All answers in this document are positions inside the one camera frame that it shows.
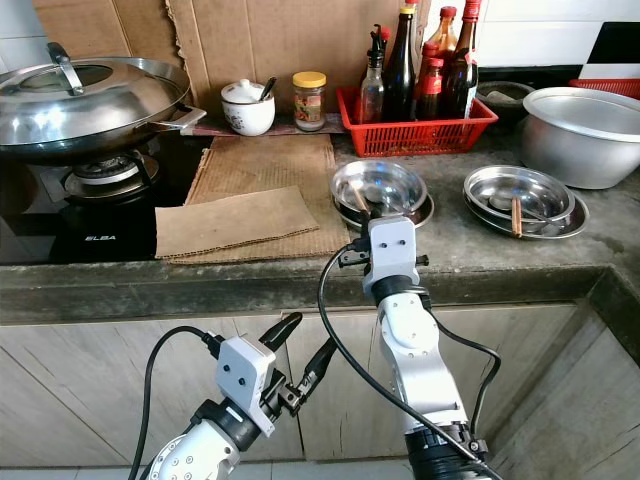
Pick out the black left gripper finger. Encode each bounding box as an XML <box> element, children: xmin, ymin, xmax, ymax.
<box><xmin>302</xmin><ymin>338</ymin><xmax>339</xmax><ymax>393</ymax></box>
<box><xmin>260</xmin><ymin>313</ymin><xmax>304</xmax><ymax>350</ymax></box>

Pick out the brown wooden chopstick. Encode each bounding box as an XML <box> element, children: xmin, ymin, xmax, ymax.
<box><xmin>345</xmin><ymin>185</ymin><xmax>371</xmax><ymax>216</ymax></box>
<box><xmin>510</xmin><ymin>195</ymin><xmax>525</xmax><ymax>239</ymax></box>

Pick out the stainless steel plate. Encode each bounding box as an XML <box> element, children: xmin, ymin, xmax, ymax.
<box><xmin>330</xmin><ymin>160</ymin><xmax>429</xmax><ymax>216</ymax></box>
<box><xmin>332</xmin><ymin>190</ymin><xmax>436</xmax><ymax>233</ymax></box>
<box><xmin>465</xmin><ymin>165</ymin><xmax>579</xmax><ymax>226</ymax></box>
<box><xmin>463</xmin><ymin>185</ymin><xmax>590</xmax><ymax>241</ymax></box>

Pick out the grey wood-grain cabinet door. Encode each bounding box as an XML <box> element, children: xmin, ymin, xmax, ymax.
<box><xmin>0</xmin><ymin>320</ymin><xmax>289</xmax><ymax>471</ymax></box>
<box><xmin>285</xmin><ymin>305</ymin><xmax>576</xmax><ymax>467</ymax></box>
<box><xmin>490</xmin><ymin>295</ymin><xmax>640</xmax><ymax>480</ymax></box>

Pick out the red slotted plastic basket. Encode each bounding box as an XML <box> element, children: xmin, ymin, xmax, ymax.
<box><xmin>335</xmin><ymin>86</ymin><xmax>499</xmax><ymax>158</ymax></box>

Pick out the large ribbed cardboard mat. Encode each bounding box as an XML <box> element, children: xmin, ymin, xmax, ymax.
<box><xmin>175</xmin><ymin>133</ymin><xmax>353</xmax><ymax>266</ymax></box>

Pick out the small smooth cardboard piece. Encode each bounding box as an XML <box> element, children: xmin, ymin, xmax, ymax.
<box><xmin>155</xmin><ymin>185</ymin><xmax>321</xmax><ymax>261</ymax></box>

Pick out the thin pinkish flat sheet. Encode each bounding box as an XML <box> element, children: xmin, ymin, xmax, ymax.
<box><xmin>190</xmin><ymin>113</ymin><xmax>351</xmax><ymax>138</ymax></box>

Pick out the glass jar with yellow lid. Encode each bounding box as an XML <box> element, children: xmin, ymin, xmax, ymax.
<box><xmin>292</xmin><ymin>71</ymin><xmax>329</xmax><ymax>133</ymax></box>

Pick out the clear glass bottle black spout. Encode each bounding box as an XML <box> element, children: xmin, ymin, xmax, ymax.
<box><xmin>360</xmin><ymin>25</ymin><xmax>391</xmax><ymax>123</ymax></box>

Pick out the small dark red-capped bottle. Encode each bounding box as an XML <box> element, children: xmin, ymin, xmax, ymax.
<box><xmin>417</xmin><ymin>55</ymin><xmax>449</xmax><ymax>121</ymax></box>

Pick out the tall dark sauce bottle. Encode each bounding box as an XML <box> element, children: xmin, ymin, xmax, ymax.
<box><xmin>382</xmin><ymin>0</ymin><xmax>423</xmax><ymax>123</ymax></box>

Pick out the white ceramic condiment jar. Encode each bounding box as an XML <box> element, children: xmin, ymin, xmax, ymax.
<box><xmin>221</xmin><ymin>78</ymin><xmax>277</xmax><ymax>137</ymax></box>

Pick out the tall dark red-labelled bottle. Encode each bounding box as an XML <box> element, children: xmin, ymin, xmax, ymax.
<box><xmin>445</xmin><ymin>0</ymin><xmax>481</xmax><ymax>119</ymax></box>

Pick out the black stone mortar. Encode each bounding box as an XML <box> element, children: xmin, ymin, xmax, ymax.
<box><xmin>475</xmin><ymin>80</ymin><xmax>536</xmax><ymax>126</ymax></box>

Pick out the amber bottle with red cap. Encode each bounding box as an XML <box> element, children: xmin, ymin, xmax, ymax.
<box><xmin>426</xmin><ymin>5</ymin><xmax>459</xmax><ymax>96</ymax></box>

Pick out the gas burner with pan support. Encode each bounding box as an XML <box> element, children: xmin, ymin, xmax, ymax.
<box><xmin>50</xmin><ymin>150</ymin><xmax>161</xmax><ymax>206</ymax></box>

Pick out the large metal basin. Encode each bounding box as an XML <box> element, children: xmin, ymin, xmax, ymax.
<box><xmin>520</xmin><ymin>87</ymin><xmax>640</xmax><ymax>191</ymax></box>

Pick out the black glass gas stove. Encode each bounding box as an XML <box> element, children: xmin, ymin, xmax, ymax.
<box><xmin>0</xmin><ymin>140</ymin><xmax>211</xmax><ymax>267</ymax></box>

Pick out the red plastic tray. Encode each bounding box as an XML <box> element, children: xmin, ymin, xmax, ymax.
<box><xmin>568</xmin><ymin>78</ymin><xmax>640</xmax><ymax>99</ymax></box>

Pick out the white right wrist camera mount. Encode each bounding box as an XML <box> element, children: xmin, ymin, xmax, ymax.
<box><xmin>363</xmin><ymin>215</ymin><xmax>421</xmax><ymax>296</ymax></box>

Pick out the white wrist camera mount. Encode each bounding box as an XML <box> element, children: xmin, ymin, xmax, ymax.
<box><xmin>363</xmin><ymin>215</ymin><xmax>421</xmax><ymax>296</ymax></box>
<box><xmin>215</xmin><ymin>335</ymin><xmax>279</xmax><ymax>438</ymax></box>

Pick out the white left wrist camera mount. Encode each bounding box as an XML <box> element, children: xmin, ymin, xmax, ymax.
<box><xmin>215</xmin><ymin>335</ymin><xmax>279</xmax><ymax>438</ymax></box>

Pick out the long black right arm cable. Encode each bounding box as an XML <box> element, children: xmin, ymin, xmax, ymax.
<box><xmin>317</xmin><ymin>240</ymin><xmax>501</xmax><ymax>480</ymax></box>

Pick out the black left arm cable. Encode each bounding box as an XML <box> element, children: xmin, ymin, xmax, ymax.
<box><xmin>128</xmin><ymin>326</ymin><xmax>223</xmax><ymax>480</ymax></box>

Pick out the short black right arm cable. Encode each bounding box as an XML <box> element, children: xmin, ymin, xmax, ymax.
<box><xmin>425</xmin><ymin>305</ymin><xmax>503</xmax><ymax>431</ymax></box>

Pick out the large torn cardboard wall sheet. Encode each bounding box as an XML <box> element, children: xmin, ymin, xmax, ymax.
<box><xmin>168</xmin><ymin>0</ymin><xmax>411</xmax><ymax>91</ymax></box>

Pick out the steel wok lid with handle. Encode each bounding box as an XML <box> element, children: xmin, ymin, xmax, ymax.
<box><xmin>0</xmin><ymin>42</ymin><xmax>189</xmax><ymax>151</ymax></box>

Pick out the small cardboard wall sheet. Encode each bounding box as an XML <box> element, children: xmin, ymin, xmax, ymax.
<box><xmin>32</xmin><ymin>0</ymin><xmax>136</xmax><ymax>63</ymax></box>

